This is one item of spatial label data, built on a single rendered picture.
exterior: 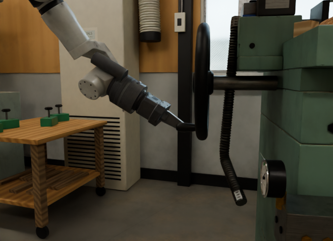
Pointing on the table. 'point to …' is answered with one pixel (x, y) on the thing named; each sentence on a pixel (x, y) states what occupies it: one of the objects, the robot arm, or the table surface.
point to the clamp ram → (319, 12)
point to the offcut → (304, 27)
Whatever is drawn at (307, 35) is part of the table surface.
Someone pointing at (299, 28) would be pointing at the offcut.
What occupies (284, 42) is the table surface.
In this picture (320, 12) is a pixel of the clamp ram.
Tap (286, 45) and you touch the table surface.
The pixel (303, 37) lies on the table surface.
